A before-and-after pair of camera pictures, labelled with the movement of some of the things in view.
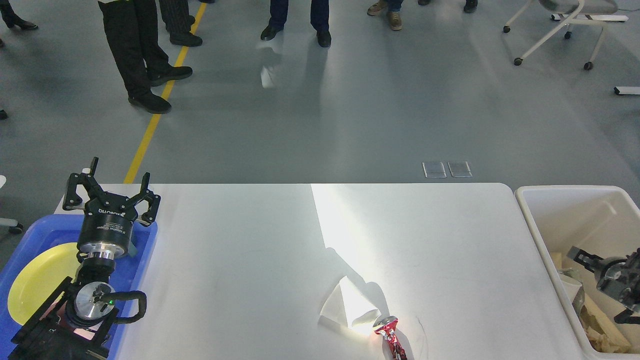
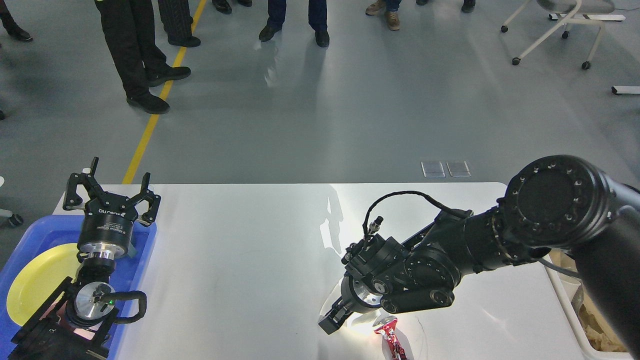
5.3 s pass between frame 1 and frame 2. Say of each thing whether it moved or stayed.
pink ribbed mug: stayed
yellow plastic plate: stayed
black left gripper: stayed
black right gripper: moved
